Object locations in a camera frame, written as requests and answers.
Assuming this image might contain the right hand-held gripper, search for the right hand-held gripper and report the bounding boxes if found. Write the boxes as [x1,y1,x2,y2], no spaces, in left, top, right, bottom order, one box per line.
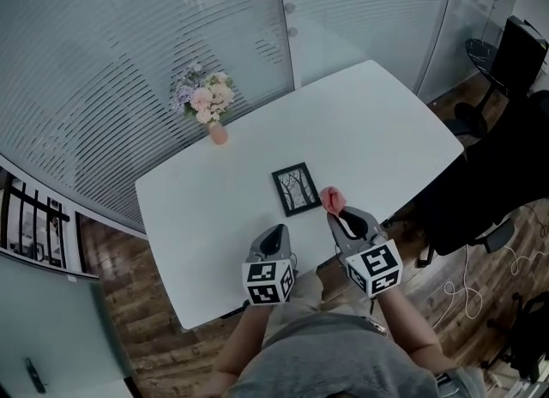
[326,206,403,299]

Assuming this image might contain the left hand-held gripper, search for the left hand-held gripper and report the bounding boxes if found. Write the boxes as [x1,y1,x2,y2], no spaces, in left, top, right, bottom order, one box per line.
[241,224,298,307]

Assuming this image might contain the pink cloth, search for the pink cloth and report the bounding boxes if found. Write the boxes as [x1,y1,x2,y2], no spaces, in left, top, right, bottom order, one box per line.
[318,186,347,218]

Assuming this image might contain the black picture frame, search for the black picture frame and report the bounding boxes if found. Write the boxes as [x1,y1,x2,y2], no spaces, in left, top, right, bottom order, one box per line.
[271,161,323,218]

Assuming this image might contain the person's left forearm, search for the person's left forearm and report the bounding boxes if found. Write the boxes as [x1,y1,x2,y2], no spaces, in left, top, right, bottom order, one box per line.
[213,300,276,377]

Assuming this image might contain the person's right forearm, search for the person's right forearm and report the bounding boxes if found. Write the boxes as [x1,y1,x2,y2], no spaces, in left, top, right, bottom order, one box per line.
[369,287,458,372]

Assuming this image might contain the person's beige trousers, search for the person's beige trousers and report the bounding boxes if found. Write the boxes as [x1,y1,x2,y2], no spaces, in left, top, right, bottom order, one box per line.
[293,265,374,318]

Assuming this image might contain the pink vase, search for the pink vase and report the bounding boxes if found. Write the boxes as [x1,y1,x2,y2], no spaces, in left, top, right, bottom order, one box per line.
[206,121,230,147]

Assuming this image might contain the person's grey shirt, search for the person's grey shirt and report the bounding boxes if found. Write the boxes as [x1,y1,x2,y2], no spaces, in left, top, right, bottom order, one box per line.
[225,313,441,398]

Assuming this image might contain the black office chair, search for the black office chair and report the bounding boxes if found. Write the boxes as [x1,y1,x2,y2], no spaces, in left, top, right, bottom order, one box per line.
[411,89,549,269]

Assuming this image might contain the pastel flower bouquet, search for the pastel flower bouquet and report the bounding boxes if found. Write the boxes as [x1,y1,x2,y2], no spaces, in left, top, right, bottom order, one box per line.
[170,60,237,126]

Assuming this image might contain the black chair base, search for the black chair base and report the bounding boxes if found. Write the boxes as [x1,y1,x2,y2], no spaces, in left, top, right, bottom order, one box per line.
[480,291,549,385]

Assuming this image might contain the black metal rack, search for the black metal rack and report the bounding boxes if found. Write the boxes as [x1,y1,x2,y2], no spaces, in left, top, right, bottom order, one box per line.
[0,172,71,269]

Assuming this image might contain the white cabinet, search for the white cabinet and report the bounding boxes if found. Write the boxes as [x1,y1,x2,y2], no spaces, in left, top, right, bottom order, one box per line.
[0,248,136,398]

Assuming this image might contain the black box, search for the black box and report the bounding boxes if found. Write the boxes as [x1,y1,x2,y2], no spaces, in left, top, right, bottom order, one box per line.
[492,15,549,98]

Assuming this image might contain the white cable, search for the white cable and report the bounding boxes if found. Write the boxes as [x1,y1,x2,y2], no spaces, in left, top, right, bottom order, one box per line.
[443,244,485,321]
[502,244,549,277]

